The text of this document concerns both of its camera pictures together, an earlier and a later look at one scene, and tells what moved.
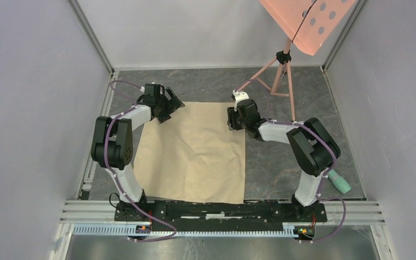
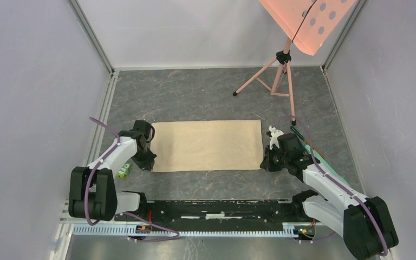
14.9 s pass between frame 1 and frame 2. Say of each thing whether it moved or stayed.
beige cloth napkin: moved
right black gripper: moved
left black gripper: moved
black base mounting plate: stayed
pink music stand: stayed
